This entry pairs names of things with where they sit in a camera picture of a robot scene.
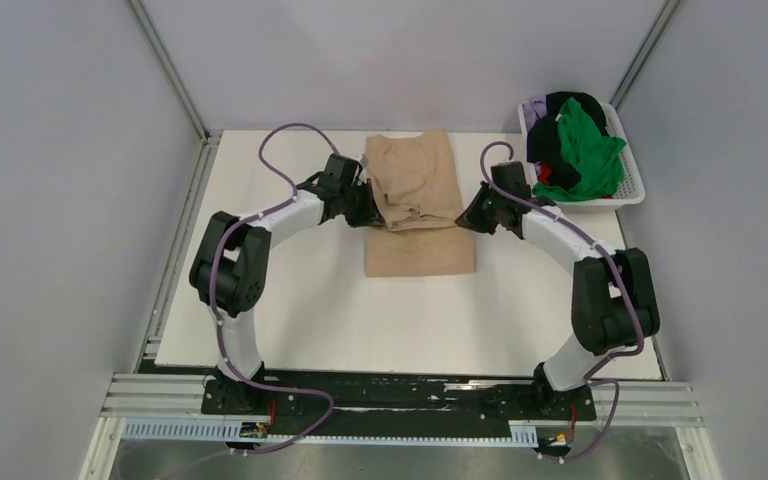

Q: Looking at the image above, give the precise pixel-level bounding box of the lavender t shirt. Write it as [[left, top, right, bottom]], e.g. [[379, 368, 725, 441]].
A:
[[523, 95, 548, 126]]

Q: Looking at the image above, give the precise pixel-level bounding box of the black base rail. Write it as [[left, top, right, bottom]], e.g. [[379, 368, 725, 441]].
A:
[[200, 368, 596, 435]]

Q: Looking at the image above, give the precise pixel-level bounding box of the white plastic basket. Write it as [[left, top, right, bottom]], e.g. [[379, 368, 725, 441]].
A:
[[518, 91, 645, 213]]

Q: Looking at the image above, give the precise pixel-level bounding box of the aluminium frame post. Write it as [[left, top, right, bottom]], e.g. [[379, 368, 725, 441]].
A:
[[609, 0, 685, 109], [124, 0, 210, 144]]

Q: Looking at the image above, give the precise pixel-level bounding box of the white slotted cable duct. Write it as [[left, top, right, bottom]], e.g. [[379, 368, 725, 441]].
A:
[[121, 419, 539, 448]]

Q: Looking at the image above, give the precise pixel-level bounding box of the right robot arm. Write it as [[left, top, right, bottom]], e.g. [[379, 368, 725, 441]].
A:
[[456, 162, 660, 418]]

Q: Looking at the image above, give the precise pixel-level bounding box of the green t shirt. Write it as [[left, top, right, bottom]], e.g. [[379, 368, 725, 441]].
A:
[[534, 99, 627, 202]]

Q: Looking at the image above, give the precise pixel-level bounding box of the black t shirt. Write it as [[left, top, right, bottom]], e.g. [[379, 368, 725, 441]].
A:
[[525, 91, 608, 191]]

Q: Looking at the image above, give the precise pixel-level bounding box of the aluminium frame post right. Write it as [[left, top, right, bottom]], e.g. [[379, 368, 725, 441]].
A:
[[609, 0, 685, 109]]

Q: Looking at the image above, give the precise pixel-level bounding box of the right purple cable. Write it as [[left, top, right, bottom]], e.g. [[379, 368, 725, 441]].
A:
[[479, 140, 646, 386]]

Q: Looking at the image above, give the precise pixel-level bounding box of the aluminium frame post left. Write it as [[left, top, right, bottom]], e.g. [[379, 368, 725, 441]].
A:
[[124, 0, 210, 144]]

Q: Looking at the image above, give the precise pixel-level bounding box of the beige t shirt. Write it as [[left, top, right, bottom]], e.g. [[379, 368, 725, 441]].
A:
[[364, 129, 476, 278]]

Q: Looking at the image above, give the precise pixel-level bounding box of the red garment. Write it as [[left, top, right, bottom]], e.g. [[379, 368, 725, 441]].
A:
[[535, 162, 553, 185]]

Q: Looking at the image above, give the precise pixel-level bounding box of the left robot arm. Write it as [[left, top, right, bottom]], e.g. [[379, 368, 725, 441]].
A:
[[189, 154, 383, 415]]

